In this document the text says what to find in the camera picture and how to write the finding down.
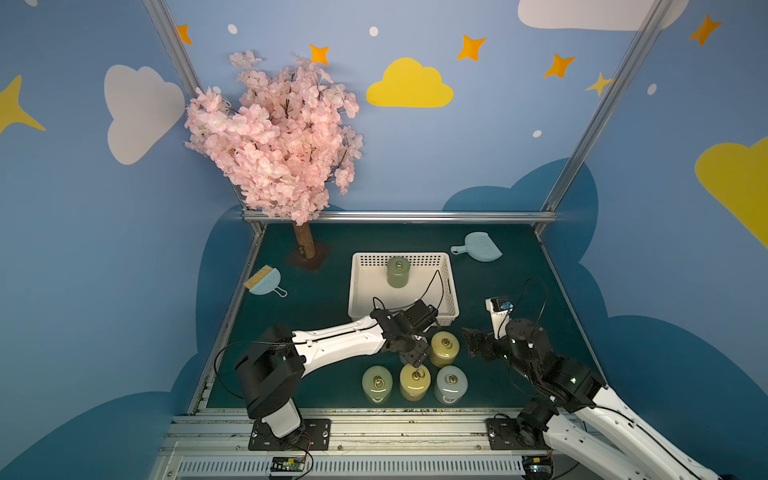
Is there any brown tree base plate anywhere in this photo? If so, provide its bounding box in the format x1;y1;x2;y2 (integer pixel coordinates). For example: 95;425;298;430
285;239;332;273

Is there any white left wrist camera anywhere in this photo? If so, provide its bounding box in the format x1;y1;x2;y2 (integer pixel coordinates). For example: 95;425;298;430
404;300;438;333

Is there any right side floor rail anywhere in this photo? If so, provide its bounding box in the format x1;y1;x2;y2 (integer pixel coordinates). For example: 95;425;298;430
537;220;608;377

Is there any light blue plastic dustpan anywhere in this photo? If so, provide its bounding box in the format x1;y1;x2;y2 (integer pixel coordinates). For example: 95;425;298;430
450;231;503;263

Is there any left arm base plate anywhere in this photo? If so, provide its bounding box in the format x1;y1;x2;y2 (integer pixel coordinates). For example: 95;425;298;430
248;418;332;453

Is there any front aluminium mounting rail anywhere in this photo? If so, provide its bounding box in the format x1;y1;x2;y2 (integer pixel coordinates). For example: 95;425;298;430
149;409;667;480

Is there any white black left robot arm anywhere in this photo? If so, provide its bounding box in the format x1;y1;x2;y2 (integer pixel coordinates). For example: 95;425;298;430
234;300;438;440

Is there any floor rail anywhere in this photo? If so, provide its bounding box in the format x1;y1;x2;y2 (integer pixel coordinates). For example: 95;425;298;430
183;221;266;416
537;220;608;377

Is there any left aluminium frame post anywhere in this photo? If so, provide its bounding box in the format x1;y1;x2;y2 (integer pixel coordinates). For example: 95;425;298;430
141;0;266;237

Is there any dark green tea canister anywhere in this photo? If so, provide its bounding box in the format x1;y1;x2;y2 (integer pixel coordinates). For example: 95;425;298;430
361;365;394;404

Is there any right aluminium frame post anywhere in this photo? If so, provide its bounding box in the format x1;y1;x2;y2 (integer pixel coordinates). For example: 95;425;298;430
534;0;688;237

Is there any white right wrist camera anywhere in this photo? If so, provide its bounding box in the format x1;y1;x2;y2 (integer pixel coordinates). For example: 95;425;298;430
485;296;514;340

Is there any blue hand brush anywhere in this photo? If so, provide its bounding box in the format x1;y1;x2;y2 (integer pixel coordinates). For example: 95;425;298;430
244;265;288;298

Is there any pink cherry blossom tree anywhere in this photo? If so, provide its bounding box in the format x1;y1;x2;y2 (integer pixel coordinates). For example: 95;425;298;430
184;50;363;260

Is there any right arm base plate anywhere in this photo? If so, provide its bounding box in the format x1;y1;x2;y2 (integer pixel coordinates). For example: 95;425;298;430
485;416;572;450

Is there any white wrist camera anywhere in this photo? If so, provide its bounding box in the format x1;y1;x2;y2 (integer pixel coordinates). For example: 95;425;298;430
485;296;514;340
404;300;438;333

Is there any left side floor rail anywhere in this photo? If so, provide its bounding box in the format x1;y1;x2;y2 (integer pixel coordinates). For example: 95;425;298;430
183;221;266;416

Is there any yellow green tea canister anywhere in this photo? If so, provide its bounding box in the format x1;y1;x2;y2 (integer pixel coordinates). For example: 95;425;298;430
429;331;460;368

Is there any white perforated plastic basket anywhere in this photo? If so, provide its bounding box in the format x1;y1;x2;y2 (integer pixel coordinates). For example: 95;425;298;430
348;252;460;326

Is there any rear aluminium frame rail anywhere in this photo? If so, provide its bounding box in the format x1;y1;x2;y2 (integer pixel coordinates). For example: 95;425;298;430
315;211;557;224

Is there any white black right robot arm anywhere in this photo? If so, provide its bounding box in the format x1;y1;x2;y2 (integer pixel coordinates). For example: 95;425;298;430
462;318;719;479

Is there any aluminium frame post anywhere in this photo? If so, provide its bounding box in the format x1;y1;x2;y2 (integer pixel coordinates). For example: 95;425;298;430
141;0;266;237
534;0;688;237

